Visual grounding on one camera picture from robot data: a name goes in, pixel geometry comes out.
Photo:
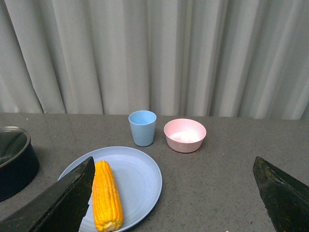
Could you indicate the pink bowl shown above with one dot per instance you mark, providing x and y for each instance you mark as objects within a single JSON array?
[{"x": 184, "y": 135}]

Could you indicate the light blue cup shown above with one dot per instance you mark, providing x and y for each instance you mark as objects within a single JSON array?
[{"x": 142, "y": 125}]

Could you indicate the white curtain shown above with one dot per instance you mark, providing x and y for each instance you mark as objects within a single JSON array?
[{"x": 235, "y": 58}]

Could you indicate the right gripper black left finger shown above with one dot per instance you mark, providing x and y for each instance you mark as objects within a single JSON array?
[{"x": 60, "y": 208}]

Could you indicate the light blue plate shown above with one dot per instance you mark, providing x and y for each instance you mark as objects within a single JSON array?
[{"x": 138, "y": 178}]

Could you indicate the dark blue saucepan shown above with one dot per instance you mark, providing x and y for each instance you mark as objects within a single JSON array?
[{"x": 17, "y": 174}]

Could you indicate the yellow corn cob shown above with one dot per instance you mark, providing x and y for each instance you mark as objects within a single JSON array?
[{"x": 107, "y": 208}]

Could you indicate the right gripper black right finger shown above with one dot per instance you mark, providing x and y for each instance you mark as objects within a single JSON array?
[{"x": 286, "y": 199}]

